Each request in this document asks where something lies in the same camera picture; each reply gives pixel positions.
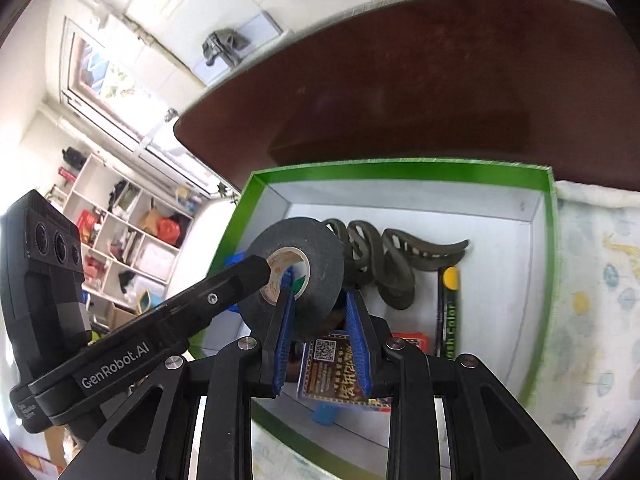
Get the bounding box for window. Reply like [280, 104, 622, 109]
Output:
[59, 16, 223, 196]

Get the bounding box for black tape roll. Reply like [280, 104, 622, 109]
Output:
[239, 217, 346, 344]

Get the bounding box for dark brown wooden board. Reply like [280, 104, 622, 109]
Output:
[172, 0, 640, 197]

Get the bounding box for small blue cardboard box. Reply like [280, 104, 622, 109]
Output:
[313, 402, 342, 427]

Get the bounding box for red bag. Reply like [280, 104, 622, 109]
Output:
[158, 217, 181, 247]

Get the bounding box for brown patterned hair claw clip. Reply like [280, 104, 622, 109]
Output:
[320, 218, 471, 311]

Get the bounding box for white cubby shelf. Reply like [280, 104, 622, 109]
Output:
[50, 152, 197, 313]

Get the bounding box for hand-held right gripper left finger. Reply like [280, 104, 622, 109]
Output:
[65, 267, 297, 480]

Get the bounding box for green cardboard box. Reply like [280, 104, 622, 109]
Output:
[190, 157, 559, 463]

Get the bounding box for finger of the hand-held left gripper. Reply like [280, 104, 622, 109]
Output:
[155, 255, 274, 342]

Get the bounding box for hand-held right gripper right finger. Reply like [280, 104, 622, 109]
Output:
[345, 290, 581, 480]

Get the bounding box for black marker with blue cap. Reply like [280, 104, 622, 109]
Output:
[437, 266, 461, 359]

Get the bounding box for grey wall fixture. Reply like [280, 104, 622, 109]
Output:
[201, 28, 249, 67]

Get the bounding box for orange card box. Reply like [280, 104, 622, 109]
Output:
[297, 330, 431, 414]

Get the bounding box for printed blanket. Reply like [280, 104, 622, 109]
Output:
[249, 180, 640, 480]

